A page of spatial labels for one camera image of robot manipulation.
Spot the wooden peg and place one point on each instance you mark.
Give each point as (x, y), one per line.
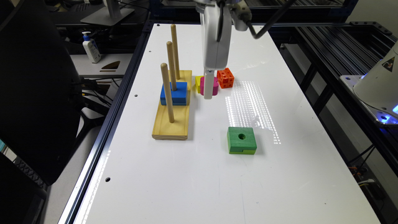
(170, 55)
(167, 91)
(175, 50)

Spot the rear wooden peg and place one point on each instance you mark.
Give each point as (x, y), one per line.
(175, 50)

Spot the green square block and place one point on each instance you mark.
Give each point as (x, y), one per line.
(241, 140)

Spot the pink flower block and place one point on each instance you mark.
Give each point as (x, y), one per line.
(215, 86)

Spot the yellow square block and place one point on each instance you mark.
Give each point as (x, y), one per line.
(198, 83)

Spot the black aluminium frame rack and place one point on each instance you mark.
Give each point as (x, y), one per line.
(344, 49)

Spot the white lotion bottle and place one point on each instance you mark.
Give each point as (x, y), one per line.
(91, 48)

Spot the monitor stand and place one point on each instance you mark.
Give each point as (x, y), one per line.
(109, 15)

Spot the black office chair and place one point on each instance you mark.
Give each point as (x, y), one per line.
(41, 107)

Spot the middle wooden peg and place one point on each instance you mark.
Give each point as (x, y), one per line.
(170, 55)

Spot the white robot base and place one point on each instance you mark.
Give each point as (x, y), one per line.
(377, 89)

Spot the front wooden peg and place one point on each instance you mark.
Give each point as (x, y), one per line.
(167, 91)

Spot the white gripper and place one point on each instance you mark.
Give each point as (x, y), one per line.
(217, 18)

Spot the orange cube block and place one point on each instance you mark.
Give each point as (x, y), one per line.
(225, 78)

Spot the blue square block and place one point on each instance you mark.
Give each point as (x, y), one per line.
(179, 97)

